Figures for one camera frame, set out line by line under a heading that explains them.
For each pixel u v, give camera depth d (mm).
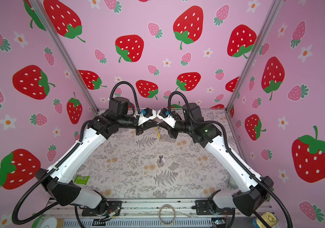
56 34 781
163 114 535
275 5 690
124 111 547
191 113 491
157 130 662
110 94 520
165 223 701
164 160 922
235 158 424
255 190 381
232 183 798
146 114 536
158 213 724
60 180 401
